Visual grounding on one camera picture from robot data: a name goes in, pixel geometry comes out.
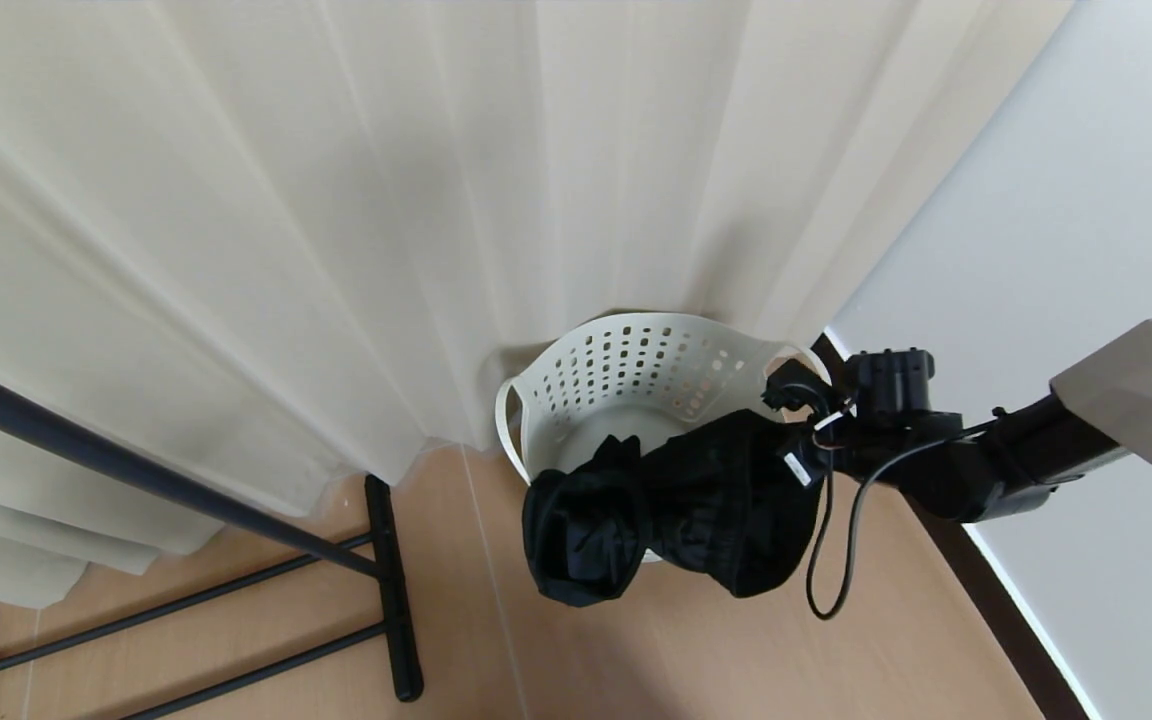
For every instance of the black garment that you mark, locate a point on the black garment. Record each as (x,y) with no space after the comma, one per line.
(581,540)

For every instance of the white curtain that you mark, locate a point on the white curtain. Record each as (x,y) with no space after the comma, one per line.
(436,150)
(6,550)

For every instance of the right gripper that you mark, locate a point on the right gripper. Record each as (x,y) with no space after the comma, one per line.
(821,465)

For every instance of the black clothes rack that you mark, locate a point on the black clothes rack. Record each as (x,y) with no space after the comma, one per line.
(56,430)

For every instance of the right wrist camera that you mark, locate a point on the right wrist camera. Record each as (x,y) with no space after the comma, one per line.
(791,385)

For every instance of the black shorts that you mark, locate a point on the black shorts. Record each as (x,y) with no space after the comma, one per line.
(726,510)

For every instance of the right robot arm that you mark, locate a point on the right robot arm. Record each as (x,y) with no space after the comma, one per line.
(1126,400)

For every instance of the white laundry basket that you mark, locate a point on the white laundry basket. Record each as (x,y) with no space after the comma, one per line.
(636,370)

